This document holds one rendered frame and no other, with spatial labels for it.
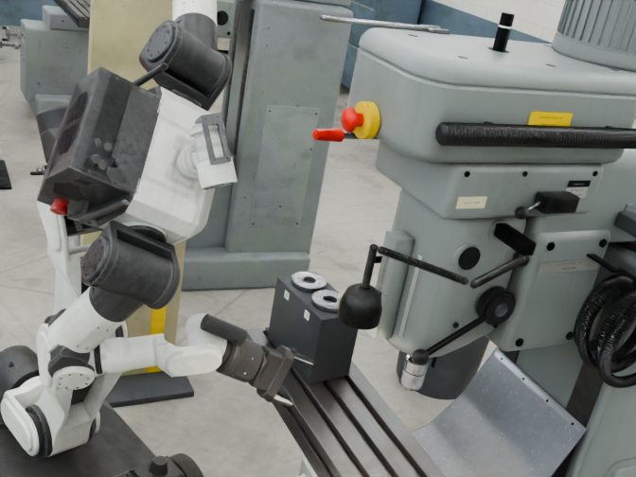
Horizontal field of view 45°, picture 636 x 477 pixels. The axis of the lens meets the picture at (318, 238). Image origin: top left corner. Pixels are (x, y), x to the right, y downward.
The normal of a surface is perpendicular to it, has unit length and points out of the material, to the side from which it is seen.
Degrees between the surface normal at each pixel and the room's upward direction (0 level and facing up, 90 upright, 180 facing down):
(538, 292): 90
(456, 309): 90
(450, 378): 94
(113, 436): 0
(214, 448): 0
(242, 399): 0
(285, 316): 90
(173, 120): 58
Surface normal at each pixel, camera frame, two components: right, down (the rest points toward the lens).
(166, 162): 0.65, -0.14
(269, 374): 0.44, 0.23
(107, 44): 0.42, 0.44
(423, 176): -0.89, 0.04
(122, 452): 0.17, -0.90
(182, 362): 0.22, 0.57
